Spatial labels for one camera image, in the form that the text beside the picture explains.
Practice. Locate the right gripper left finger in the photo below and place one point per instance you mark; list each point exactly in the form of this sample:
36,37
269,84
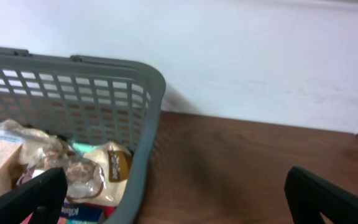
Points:
41,199

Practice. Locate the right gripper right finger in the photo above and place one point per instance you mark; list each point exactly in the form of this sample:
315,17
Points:
310,198

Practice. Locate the small teal wipes packet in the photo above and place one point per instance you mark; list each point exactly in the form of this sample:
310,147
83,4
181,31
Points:
82,148

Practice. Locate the treat bag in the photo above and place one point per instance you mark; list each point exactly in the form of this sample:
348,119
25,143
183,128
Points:
98,177
21,147

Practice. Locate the Kleenex tissue multipack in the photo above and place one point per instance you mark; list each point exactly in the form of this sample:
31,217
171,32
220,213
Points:
84,213

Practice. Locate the grey plastic basket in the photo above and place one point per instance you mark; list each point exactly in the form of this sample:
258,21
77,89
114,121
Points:
91,100

